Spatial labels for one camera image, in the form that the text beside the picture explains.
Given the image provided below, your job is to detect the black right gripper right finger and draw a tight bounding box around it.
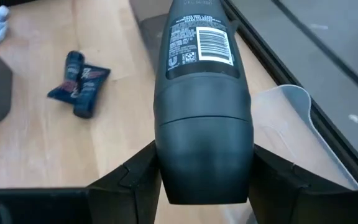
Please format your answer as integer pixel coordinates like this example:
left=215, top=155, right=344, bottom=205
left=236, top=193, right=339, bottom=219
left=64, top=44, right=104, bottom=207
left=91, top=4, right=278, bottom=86
left=247, top=143, right=353, bottom=224

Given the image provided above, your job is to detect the dark grey roll-on deodorant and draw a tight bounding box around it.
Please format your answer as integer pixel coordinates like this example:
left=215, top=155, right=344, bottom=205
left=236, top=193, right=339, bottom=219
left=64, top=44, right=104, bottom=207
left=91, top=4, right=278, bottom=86
left=152, top=0, right=255, bottom=205

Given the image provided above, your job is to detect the black metal table frame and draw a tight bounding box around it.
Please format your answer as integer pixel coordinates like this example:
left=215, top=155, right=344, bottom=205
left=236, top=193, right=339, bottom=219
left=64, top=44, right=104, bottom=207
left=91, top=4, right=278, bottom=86
left=219, top=0, right=358, bottom=191

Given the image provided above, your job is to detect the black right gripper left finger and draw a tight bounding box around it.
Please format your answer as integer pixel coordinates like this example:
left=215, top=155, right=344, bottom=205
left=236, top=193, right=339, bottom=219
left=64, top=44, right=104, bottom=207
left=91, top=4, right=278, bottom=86
left=85, top=140, right=163, bottom=224

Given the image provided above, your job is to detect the dark blue travel tube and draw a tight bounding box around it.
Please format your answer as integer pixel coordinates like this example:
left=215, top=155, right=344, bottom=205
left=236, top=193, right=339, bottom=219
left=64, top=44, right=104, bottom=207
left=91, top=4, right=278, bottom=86
left=72, top=63, right=111, bottom=119
left=47, top=50, right=86, bottom=105

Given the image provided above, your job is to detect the clear plastic bin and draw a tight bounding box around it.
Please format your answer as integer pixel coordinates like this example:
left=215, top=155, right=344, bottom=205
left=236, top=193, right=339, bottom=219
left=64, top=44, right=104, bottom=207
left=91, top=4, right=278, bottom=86
left=250, top=83, right=358, bottom=191

